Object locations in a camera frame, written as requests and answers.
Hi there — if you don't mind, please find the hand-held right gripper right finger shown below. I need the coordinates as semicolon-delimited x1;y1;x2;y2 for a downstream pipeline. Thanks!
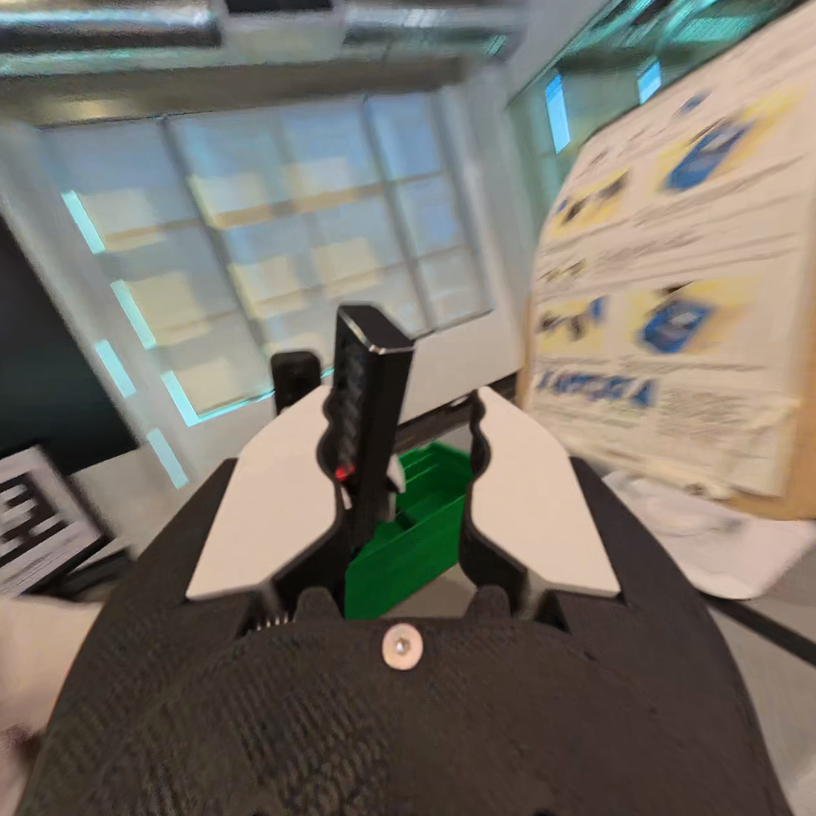
459;384;622;622

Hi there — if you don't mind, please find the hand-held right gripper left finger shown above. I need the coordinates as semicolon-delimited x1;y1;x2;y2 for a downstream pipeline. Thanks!
185;384;350;622

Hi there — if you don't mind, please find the green plastic bin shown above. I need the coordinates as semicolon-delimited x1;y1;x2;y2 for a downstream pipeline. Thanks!
344;442;478;621

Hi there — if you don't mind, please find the dark grey usb hub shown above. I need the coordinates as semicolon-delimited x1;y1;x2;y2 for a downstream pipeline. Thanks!
315;303;417;550

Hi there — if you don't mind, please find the instruction sheet on stand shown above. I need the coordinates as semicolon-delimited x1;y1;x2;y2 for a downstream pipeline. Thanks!
515;290;816;522

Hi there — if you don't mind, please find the large glass window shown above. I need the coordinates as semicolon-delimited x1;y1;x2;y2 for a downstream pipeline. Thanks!
35;94;497;429

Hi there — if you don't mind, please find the printed instruction sheet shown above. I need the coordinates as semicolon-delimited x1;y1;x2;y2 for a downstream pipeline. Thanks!
528;9;816;499

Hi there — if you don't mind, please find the silver ceiling duct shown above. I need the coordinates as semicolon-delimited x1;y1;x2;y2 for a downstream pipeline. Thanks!
0;0;530;72

